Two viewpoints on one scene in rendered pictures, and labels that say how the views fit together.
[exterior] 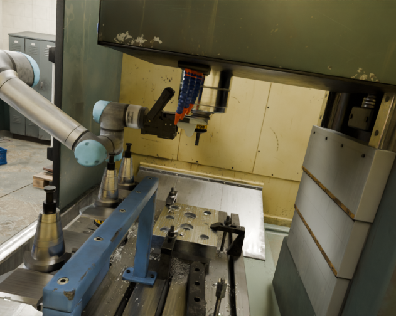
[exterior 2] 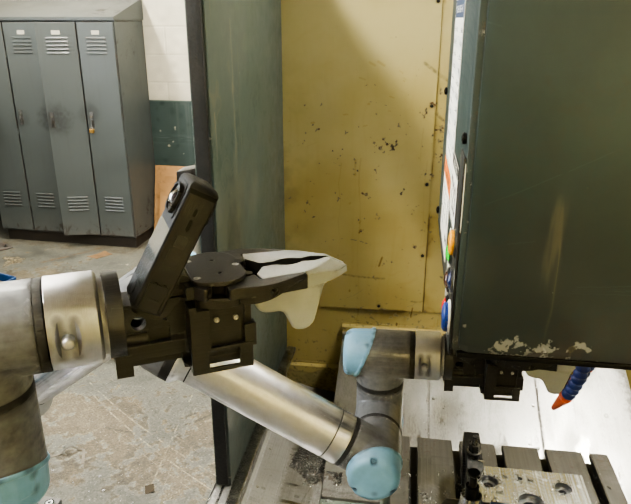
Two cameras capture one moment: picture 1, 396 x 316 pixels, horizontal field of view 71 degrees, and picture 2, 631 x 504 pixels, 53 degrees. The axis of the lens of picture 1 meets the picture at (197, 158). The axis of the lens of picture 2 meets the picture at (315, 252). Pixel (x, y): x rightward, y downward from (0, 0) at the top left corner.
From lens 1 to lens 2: 0.48 m
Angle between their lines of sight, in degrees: 8
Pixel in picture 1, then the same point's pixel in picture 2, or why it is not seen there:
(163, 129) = (496, 382)
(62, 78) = (216, 237)
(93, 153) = (388, 478)
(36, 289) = not seen: outside the picture
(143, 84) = (334, 163)
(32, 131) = (47, 221)
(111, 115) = (384, 365)
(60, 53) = not seen: hidden behind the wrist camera
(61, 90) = not seen: hidden behind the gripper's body
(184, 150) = (437, 291)
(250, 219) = (611, 436)
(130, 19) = (524, 314)
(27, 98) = (242, 382)
